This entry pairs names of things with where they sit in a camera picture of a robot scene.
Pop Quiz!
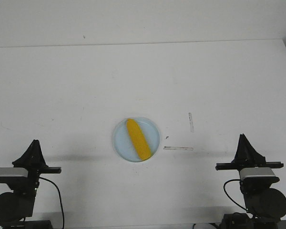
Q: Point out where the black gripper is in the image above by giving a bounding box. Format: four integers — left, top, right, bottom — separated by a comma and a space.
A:
215, 134, 284, 171
12, 140, 61, 181

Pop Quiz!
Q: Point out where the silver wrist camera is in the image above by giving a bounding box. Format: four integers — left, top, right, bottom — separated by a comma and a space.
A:
0, 167, 28, 184
239, 167, 280, 183

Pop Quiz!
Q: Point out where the black camera cable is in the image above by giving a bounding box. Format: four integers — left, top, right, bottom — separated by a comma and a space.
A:
223, 179, 247, 212
39, 177, 65, 229

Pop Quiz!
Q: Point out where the light blue round plate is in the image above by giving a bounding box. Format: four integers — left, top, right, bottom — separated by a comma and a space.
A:
112, 117, 161, 163

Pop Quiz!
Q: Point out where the clear tape strip horizontal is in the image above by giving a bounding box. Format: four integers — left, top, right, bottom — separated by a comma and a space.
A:
163, 146, 194, 151

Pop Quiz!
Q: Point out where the yellow plastic corn cob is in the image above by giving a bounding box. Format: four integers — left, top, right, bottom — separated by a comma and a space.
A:
126, 119, 152, 161

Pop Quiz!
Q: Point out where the clear tape strip vertical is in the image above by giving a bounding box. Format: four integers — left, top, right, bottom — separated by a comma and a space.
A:
188, 113, 194, 133

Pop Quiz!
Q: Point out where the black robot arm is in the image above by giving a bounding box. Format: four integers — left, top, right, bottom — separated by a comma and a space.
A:
0, 139, 65, 229
215, 134, 286, 229

